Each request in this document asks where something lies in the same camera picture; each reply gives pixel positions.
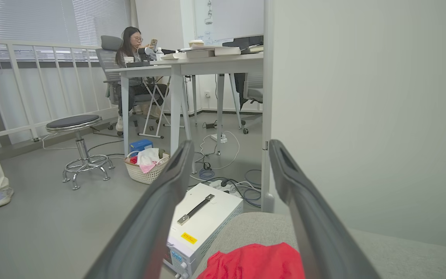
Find red and white shirt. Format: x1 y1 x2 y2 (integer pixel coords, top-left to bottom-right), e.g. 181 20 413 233
197 243 305 279

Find grey mesh office chair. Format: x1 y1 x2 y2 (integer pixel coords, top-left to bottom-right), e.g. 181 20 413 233
95 35 161 136

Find small white desk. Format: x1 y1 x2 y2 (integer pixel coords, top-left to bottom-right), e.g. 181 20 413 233
105 64 173 155

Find white cable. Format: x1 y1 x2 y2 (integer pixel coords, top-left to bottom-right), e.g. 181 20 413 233
198 131 241 171

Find blue box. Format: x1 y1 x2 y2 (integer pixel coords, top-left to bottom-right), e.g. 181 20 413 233
130 139 154 156

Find white partition panel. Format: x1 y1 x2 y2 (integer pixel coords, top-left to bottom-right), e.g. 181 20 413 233
261 0 446 250

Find white window blinds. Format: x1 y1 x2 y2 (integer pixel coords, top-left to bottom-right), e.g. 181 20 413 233
0 0 130 47

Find white and pink cloth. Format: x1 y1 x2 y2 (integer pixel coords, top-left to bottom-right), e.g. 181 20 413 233
137 148 161 174

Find whiteboard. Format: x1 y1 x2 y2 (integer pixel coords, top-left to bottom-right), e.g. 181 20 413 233
193 0 264 46

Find large white desk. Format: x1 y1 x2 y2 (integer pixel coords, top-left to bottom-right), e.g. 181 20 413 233
149 52 264 175

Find grey floor cable bundle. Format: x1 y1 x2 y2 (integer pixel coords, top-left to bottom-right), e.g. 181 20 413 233
231 169 262 208

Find white railing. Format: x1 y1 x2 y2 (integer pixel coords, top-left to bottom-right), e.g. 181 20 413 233
0 39 121 146

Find round chrome stool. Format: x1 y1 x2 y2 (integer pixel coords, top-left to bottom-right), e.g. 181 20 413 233
46 114 115 190

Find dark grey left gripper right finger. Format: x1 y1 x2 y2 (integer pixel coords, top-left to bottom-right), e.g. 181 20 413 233
268 139 381 279

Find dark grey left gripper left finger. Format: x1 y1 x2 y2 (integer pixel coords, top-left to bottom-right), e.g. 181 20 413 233
84 140 195 279

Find white woven laundry basket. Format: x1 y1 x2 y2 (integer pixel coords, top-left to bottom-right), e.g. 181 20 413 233
124 151 170 184

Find seated person with glasses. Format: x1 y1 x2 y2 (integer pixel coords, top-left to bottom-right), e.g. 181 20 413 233
115 26 169 132

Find white power supply box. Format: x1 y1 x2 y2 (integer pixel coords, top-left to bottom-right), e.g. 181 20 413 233
163 183 244 279

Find white folding stand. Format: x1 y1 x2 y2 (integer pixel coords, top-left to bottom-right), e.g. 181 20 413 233
138 76 185 139

